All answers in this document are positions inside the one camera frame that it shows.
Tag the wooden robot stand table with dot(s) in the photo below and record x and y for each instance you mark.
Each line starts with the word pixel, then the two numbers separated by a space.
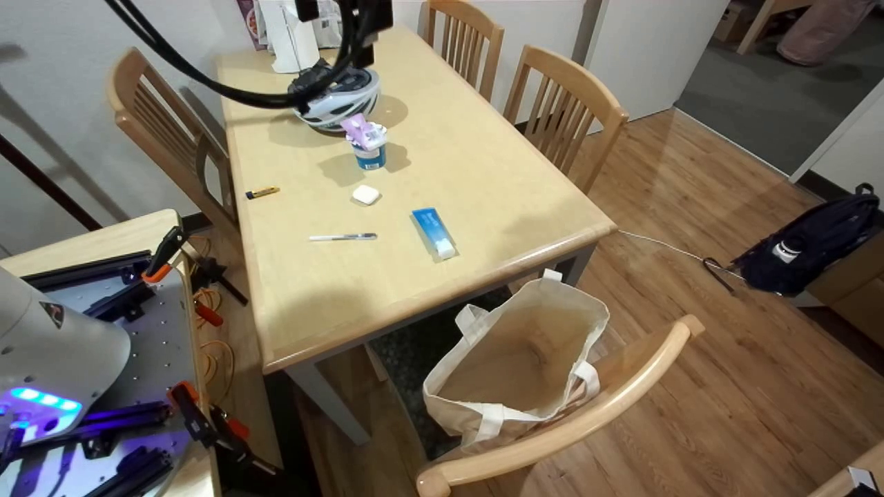
pixel 92 242

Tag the small dark brown marker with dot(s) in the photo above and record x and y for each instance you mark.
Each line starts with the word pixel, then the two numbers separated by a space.
pixel 265 192

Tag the clear plastic bag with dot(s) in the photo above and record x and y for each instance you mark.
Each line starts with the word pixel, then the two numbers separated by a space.
pixel 516 359

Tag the slatted wooden dining chair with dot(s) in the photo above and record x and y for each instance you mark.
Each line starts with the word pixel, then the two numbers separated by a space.
pixel 459 36
pixel 562 101
pixel 156 111

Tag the tall white container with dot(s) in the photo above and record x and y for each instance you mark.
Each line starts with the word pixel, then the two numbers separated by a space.
pixel 290 36

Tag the grey perforated mounting plate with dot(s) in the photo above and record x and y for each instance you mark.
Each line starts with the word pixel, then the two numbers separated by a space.
pixel 161 340

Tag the grey table leg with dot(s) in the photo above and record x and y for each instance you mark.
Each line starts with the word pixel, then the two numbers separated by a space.
pixel 574 267
pixel 323 395

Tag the black orange bar clamp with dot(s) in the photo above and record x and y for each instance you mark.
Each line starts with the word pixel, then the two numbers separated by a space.
pixel 214 278
pixel 167 253
pixel 218 428

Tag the navy blue backpack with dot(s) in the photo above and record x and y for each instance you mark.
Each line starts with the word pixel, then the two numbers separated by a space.
pixel 812 243

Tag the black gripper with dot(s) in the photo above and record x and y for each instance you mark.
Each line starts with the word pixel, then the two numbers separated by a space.
pixel 360 24

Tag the curved back wooden chair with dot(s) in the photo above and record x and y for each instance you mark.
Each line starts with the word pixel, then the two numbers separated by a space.
pixel 591 405

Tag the wooden frame pink cushion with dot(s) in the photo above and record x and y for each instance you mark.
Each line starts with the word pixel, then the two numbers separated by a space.
pixel 820 29

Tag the white black bicycle helmet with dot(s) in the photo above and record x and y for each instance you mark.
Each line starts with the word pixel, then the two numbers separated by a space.
pixel 346 101

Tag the black metal bracket bar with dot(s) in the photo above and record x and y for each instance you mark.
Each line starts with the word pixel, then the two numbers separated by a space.
pixel 121 302
pixel 113 424
pixel 85 268
pixel 139 472

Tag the small white square case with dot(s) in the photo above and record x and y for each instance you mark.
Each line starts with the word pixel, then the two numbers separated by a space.
pixel 366 193

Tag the white cup blue label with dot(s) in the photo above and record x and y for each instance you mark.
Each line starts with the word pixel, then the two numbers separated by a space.
pixel 371 158

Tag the dark grey rug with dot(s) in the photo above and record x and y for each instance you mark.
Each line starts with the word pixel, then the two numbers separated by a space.
pixel 403 359

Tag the clear white pen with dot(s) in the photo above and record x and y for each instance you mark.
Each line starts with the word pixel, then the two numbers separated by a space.
pixel 343 235

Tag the purple foil packet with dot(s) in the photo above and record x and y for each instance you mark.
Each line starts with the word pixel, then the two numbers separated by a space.
pixel 363 129

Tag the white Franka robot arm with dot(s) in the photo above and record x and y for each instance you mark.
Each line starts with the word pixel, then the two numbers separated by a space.
pixel 45 359

